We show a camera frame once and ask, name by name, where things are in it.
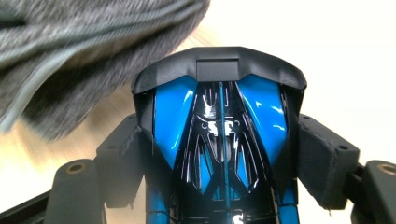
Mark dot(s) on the grey towel cloth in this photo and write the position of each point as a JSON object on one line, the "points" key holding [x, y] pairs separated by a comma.
{"points": [[77, 46]]}

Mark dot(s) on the blue toy car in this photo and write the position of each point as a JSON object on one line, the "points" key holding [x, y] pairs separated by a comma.
{"points": [[174, 118]]}

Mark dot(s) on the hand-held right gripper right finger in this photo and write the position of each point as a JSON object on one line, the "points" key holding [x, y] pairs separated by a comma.
{"points": [[327, 165]]}

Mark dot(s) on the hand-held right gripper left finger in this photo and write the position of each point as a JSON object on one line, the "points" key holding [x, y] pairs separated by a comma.
{"points": [[120, 161]]}

